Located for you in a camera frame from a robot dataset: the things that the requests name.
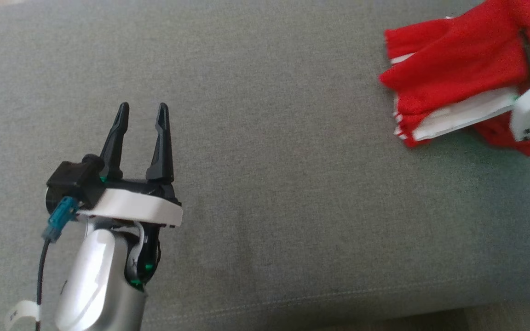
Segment white cable label tag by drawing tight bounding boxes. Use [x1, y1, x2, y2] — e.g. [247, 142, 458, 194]
[5, 300, 41, 331]

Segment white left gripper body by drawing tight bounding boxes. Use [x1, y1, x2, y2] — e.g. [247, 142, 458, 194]
[79, 179, 183, 288]

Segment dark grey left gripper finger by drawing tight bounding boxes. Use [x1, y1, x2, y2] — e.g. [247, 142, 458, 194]
[145, 102, 175, 183]
[98, 102, 130, 181]

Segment teal left camera connector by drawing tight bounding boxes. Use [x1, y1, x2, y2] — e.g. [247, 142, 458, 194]
[42, 197, 80, 243]

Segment red white basketball shorts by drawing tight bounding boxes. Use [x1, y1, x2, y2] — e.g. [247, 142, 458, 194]
[379, 0, 530, 158]

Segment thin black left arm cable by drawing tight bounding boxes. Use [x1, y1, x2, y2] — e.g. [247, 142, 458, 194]
[36, 238, 53, 331]

